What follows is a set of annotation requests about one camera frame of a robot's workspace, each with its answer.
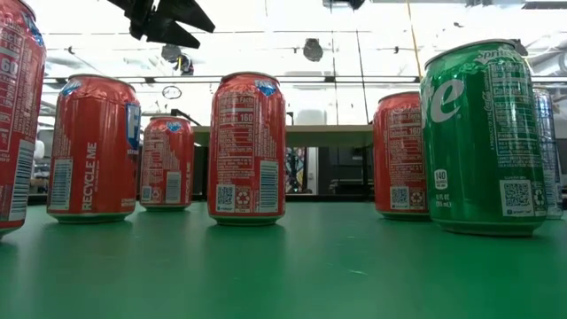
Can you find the white rounded object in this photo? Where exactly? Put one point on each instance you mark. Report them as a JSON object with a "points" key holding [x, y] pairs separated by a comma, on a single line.
{"points": [[314, 117]]}

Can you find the wooden shelf with black frame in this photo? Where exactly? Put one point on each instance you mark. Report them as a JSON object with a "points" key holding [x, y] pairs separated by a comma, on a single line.
{"points": [[323, 135]]}

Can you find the red Fanta soda can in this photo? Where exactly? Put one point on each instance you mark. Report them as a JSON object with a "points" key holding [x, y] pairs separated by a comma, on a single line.
{"points": [[88, 146], [396, 155], [17, 111], [246, 146], [166, 164]]}

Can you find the green table mat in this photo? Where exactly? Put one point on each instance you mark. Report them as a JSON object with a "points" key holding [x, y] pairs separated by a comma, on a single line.
{"points": [[310, 274]]}

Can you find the silver blue energy drink can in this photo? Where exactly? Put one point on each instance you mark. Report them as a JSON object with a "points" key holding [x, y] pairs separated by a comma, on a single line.
{"points": [[551, 155]]}

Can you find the colourful wall mural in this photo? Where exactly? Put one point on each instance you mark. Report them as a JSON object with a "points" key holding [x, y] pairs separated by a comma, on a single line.
{"points": [[295, 170]]}

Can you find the dark ceiling-mounted fixture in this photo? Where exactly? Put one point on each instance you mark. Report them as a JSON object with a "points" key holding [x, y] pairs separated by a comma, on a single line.
{"points": [[171, 52], [186, 65], [520, 48], [313, 49]]}

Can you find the green Sprite soda can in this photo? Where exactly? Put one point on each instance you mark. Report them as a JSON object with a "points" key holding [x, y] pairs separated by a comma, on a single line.
{"points": [[478, 146]]}

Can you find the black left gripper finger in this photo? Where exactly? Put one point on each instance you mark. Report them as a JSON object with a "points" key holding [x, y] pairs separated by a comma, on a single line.
{"points": [[181, 13], [166, 33]]}

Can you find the oval hanging sign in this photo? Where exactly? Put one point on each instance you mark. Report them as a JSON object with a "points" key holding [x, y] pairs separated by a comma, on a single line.
{"points": [[172, 92]]}

